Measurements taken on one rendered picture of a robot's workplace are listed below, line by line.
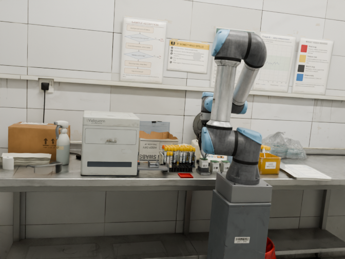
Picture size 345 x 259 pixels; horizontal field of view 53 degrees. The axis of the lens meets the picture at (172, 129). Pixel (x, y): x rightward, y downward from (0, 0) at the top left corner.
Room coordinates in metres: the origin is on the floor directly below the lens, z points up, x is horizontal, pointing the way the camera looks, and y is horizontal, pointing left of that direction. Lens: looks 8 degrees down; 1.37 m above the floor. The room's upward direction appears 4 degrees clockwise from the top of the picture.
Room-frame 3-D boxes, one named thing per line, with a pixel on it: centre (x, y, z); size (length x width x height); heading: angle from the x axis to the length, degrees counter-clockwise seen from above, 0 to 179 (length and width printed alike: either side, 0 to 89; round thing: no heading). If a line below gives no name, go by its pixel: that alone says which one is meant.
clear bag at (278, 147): (2.50, -0.74, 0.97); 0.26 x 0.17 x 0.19; 118
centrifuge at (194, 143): (2.22, -0.26, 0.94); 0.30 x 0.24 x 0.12; 5
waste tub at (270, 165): (2.02, -0.56, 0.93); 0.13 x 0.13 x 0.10; 19
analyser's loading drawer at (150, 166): (1.79, 0.11, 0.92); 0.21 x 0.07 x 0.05; 104
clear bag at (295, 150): (2.54, -0.90, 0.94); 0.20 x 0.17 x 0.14; 87
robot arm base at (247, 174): (1.53, -0.34, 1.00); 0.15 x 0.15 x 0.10
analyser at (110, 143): (1.83, 0.32, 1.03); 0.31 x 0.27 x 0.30; 104
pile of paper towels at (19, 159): (1.82, 0.78, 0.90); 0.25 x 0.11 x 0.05; 104
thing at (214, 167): (1.92, -0.25, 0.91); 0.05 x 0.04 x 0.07; 14
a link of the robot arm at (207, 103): (1.80, -0.21, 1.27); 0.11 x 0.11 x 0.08; 4
